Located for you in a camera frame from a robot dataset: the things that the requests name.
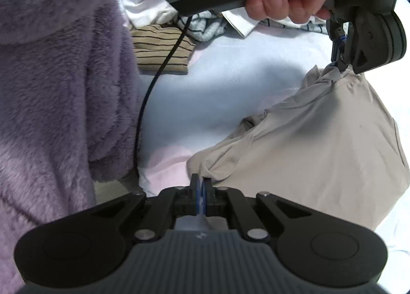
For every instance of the pile of white clothes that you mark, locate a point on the pile of white clothes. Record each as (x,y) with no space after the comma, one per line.
(144,5)

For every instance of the white folded cloth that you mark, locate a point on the white folded cloth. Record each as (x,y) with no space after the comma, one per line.
(240,23)

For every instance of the grey white striped garment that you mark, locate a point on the grey white striped garment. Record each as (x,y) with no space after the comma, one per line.
(205,29)

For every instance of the light beige garment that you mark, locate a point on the light beige garment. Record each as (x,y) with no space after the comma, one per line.
(320,153)

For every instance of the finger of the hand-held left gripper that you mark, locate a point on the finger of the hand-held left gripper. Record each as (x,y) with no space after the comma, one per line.
(352,53)
(336,52)

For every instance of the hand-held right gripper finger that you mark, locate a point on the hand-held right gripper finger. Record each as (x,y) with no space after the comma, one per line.
(205,199)
(198,199)

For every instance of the brown striped garment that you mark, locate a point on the brown striped garment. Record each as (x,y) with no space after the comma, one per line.
(153,53)

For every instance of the white navy striped garment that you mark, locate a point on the white navy striped garment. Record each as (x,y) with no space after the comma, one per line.
(307,26)

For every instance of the bed with dotted grey sheet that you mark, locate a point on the bed with dotted grey sheet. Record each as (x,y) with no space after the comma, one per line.
(224,88)

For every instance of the person's purple fleece robe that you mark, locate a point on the person's purple fleece robe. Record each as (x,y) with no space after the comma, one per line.
(57,88)

